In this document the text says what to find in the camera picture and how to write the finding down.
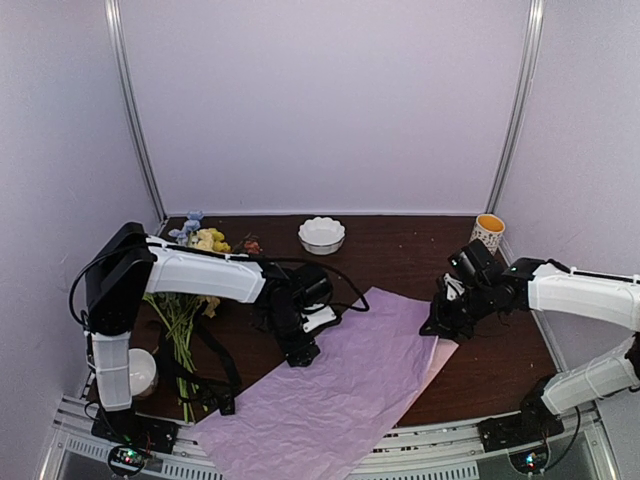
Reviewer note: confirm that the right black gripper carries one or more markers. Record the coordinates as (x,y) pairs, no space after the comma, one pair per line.
(440,324)

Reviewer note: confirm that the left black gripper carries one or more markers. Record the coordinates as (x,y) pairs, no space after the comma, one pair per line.
(298,352)

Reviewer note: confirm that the scalloped white bowl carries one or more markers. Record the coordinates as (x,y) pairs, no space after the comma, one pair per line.
(321,236)

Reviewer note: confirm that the black printed ribbon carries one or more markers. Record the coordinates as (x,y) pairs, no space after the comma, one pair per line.
(201,371)

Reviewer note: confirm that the pink wrapping paper sheet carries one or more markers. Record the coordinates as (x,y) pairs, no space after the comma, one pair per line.
(319,422)

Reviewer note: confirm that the patterned mug orange inside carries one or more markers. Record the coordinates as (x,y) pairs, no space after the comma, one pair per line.
(489,229)

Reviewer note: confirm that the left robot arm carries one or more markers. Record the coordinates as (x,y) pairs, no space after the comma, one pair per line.
(134,263)

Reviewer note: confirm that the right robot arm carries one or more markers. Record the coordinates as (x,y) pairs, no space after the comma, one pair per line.
(481,286)

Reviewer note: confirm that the small red flower stem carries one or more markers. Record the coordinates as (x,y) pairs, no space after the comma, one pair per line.
(249,245)

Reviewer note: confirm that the dark yellow flower stem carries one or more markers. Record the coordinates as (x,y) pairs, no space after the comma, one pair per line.
(220,244)

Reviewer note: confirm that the blue flower stem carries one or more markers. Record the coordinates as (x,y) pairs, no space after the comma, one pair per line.
(190,227)

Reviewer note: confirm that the round white bowl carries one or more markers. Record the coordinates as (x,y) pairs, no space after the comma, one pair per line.
(143,373)

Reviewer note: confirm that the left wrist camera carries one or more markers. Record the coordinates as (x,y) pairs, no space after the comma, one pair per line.
(320,318)

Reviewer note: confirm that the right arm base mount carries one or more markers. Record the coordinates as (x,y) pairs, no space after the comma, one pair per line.
(520,432)

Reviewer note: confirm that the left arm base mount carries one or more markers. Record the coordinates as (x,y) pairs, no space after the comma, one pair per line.
(135,435)

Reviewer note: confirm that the front aluminium rail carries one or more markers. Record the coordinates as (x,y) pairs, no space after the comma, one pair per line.
(81,447)

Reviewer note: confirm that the right aluminium frame post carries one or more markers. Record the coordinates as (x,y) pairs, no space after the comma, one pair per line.
(528,64)

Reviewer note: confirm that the aluminium frame post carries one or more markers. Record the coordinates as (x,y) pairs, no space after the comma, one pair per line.
(117,38)
(528,64)

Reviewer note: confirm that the left aluminium frame post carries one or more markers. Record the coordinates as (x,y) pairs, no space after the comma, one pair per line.
(117,38)

